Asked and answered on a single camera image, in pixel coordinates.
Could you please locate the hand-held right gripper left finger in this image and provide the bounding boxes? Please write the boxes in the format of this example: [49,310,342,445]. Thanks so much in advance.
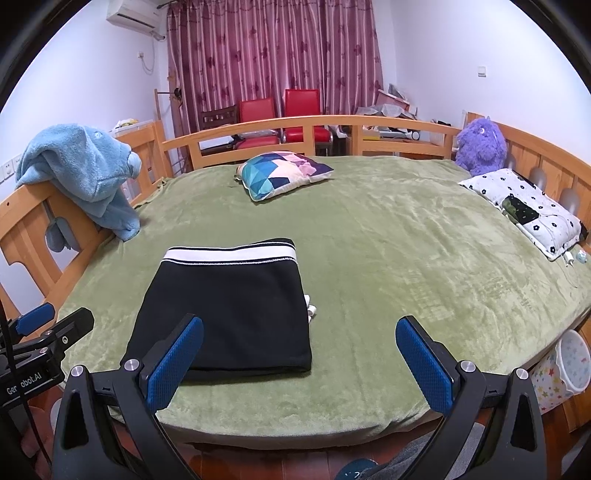
[53,314,205,480]

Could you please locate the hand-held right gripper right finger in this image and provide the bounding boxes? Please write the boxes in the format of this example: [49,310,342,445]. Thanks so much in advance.
[394,315,548,480]

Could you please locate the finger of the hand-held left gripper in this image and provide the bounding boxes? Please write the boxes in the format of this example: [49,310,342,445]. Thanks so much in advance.
[23,308,95,358]
[13,301,57,339]

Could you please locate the black pants with white waistband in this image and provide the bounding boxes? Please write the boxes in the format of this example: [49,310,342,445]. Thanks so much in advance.
[124,237,319,374]

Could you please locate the grey-blue hanging plush piece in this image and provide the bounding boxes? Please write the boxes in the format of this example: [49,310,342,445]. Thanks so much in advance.
[45,217,77,253]

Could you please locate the person's grey trouser leg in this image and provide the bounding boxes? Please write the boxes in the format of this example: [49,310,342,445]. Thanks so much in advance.
[369,425,490,480]

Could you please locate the blue slipper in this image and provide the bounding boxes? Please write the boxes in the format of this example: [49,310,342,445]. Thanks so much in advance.
[335,458,377,480]

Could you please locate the green fleece blanket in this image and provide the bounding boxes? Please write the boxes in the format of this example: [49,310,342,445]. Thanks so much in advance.
[55,154,591,450]

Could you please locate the star patterned waste bin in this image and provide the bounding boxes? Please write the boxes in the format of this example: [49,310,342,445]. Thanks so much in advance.
[531,329,591,414]

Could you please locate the dark green cloth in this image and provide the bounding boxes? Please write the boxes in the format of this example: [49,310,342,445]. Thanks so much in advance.
[502,194,541,225]

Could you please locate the white floral pillow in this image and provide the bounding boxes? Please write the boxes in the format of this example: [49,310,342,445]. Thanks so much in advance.
[458,168,583,262]

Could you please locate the clear storage box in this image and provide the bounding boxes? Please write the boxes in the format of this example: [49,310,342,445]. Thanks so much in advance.
[113,119,155,139]

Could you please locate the geometric patterned pillow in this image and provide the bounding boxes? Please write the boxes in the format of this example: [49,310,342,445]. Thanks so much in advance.
[235,151,335,202]

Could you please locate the purple plush toy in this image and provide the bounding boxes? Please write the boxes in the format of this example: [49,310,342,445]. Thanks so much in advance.
[455,117,508,177]

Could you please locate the wooden coat stand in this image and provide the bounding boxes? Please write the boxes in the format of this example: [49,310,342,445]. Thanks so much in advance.
[154,69,185,176]

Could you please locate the dark wooden chair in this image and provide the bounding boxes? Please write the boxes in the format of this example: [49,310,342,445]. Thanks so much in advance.
[199,105,241,155]

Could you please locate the pile of bags and papers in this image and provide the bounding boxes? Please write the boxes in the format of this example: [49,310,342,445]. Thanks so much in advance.
[355,83,423,141]

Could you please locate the red chair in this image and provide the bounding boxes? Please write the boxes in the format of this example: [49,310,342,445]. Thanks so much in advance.
[283,89,331,155]
[239,97,283,151]

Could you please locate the white air conditioner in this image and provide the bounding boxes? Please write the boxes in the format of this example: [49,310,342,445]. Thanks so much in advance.
[107,0,168,40]

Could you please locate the maroon curtain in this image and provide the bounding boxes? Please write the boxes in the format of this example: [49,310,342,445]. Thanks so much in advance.
[166,0,385,125]

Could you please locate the wooden bed frame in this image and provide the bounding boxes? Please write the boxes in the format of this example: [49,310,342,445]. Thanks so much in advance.
[0,111,591,435]

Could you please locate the white charger with cable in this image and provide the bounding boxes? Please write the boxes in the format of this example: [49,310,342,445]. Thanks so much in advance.
[560,249,589,288]

